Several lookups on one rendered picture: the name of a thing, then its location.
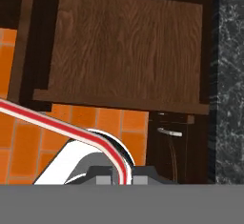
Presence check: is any dark brown cupboard door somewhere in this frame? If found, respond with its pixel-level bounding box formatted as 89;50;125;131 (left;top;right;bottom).
146;111;217;185

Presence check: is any open brown wooden drawer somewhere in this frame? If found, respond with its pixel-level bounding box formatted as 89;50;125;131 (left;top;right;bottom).
18;0;214;116

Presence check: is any white and grey rounded object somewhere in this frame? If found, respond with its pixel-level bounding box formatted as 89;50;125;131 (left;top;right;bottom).
32;128;136;186

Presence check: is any dark brown cupboard frame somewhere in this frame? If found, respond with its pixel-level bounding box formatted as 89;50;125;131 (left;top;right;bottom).
0;0;36;106

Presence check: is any silver cupboard handle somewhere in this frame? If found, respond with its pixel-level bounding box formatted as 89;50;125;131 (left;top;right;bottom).
156;127;184;138

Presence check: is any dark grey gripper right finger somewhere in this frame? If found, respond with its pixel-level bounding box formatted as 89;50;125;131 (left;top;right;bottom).
131;166;175;186

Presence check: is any red and white striped straw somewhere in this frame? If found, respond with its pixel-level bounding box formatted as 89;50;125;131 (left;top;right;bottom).
0;98;132;186

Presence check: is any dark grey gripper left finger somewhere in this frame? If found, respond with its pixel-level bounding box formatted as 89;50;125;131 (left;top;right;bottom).
69;165;113;186

